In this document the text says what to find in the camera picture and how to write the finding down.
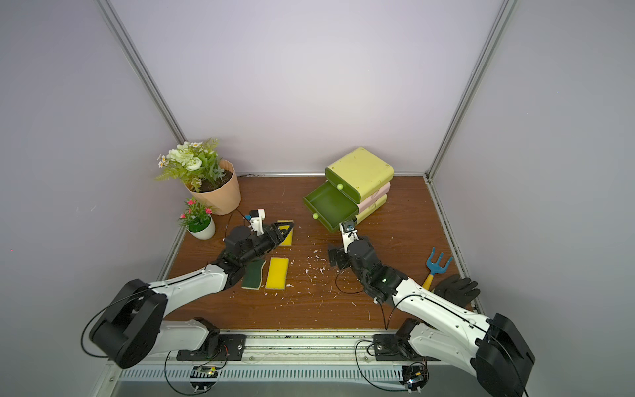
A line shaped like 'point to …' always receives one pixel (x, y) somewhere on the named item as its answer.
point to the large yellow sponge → (277, 274)
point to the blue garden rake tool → (434, 268)
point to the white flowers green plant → (195, 163)
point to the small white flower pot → (206, 233)
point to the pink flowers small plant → (197, 217)
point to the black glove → (456, 289)
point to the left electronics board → (203, 372)
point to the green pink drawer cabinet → (355, 186)
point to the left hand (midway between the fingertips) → (294, 228)
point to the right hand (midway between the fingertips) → (342, 235)
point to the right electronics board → (414, 377)
